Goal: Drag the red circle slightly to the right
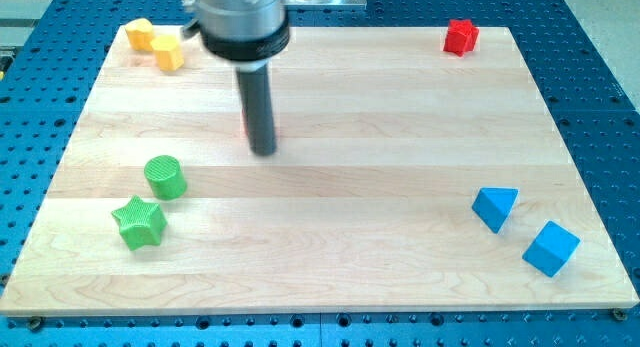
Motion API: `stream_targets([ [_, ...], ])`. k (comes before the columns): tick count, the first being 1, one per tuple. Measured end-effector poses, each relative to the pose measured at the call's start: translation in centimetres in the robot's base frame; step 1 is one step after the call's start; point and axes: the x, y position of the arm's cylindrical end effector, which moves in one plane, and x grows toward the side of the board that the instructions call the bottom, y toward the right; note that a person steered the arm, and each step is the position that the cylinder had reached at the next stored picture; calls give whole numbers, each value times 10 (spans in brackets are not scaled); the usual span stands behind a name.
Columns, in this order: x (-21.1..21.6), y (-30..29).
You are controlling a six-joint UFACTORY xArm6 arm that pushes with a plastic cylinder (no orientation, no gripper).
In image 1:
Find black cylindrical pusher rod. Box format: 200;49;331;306
236;59;277;156

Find yellow hexagon block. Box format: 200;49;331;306
150;35;184;72

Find green cylinder block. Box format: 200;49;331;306
143;155;187;200

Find yellow heart block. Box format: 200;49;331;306
124;18;155;51

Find light wooden board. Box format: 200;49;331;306
1;27;638;317

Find green star block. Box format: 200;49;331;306
111;195;167;251

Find blue perforated table plate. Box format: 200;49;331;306
1;0;639;346

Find red star block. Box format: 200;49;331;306
443;19;479;57

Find blue triangle block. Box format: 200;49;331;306
472;187;519;234

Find blue cube block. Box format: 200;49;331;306
522;221;581;278

